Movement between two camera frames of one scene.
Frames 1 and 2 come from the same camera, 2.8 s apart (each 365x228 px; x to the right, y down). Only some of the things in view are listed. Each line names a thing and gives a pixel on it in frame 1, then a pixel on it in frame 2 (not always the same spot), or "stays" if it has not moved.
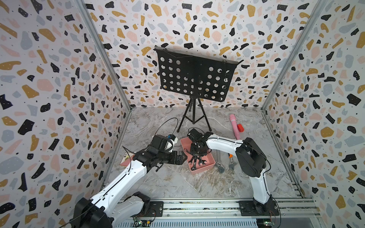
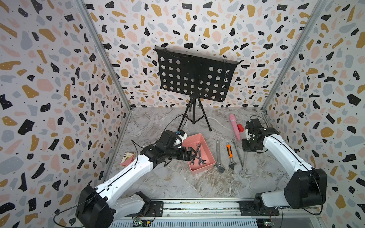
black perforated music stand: (196, 75) stays
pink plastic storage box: (209, 157) stays
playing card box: (127, 158) stays
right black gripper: (201, 154) -> (245, 149)
